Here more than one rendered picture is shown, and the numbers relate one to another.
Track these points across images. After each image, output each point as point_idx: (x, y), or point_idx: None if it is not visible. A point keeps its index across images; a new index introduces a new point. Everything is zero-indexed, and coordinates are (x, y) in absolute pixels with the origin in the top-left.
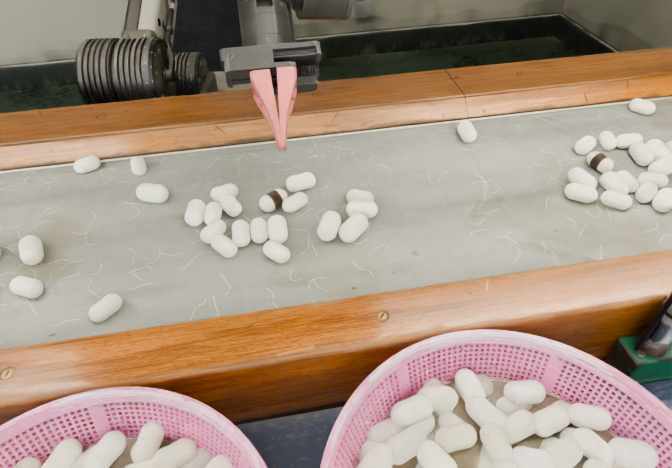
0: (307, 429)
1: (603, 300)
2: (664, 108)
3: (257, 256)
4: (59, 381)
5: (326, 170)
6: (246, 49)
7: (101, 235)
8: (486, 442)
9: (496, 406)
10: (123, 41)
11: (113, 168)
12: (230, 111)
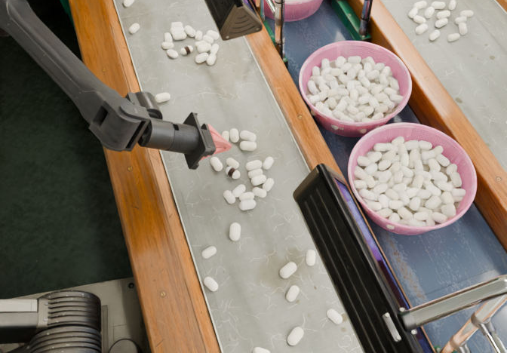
0: None
1: (278, 58)
2: (130, 21)
3: (268, 173)
4: None
5: None
6: (204, 139)
7: (267, 247)
8: (333, 94)
9: (316, 94)
10: (53, 319)
11: (207, 271)
12: (153, 212)
